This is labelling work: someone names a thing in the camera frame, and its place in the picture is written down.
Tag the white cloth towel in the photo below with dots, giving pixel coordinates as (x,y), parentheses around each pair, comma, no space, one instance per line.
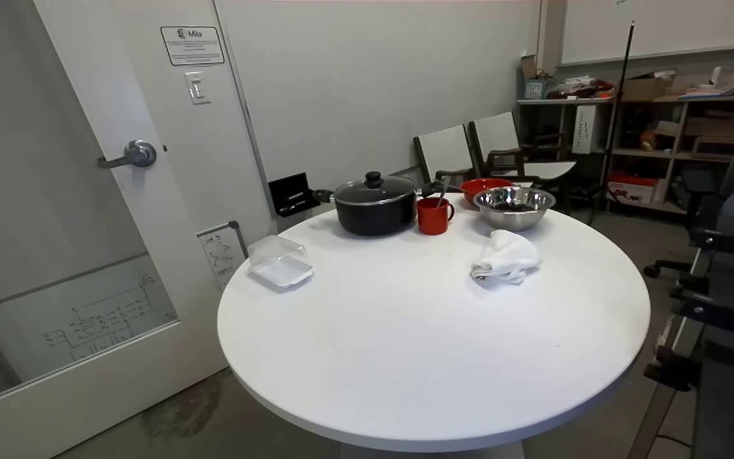
(507,258)

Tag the black cooking pot with lid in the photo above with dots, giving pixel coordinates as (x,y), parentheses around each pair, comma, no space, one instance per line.
(375,205)

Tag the red mug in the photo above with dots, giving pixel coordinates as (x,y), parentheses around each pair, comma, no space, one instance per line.
(433,215)

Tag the white folding chair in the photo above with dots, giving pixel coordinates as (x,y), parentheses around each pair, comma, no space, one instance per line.
(447,157)
(502,155)

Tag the steel bowl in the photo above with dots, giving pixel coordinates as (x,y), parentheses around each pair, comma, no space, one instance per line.
(512,207)

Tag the small whiteboard on floor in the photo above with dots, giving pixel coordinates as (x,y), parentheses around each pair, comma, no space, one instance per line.
(226,252)

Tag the white door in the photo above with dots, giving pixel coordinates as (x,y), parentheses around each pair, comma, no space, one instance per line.
(106,295)

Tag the wooden shelf unit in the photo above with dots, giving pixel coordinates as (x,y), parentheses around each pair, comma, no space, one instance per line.
(636,151)

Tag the black robot cart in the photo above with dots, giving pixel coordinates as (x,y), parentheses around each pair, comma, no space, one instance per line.
(697,349)

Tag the wall light switch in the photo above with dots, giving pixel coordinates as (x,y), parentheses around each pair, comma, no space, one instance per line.
(194,86)

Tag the metal door handle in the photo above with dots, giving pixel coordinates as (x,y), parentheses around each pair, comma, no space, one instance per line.
(133,155)

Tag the wall sign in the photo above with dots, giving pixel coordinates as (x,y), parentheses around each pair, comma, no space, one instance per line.
(193,45)

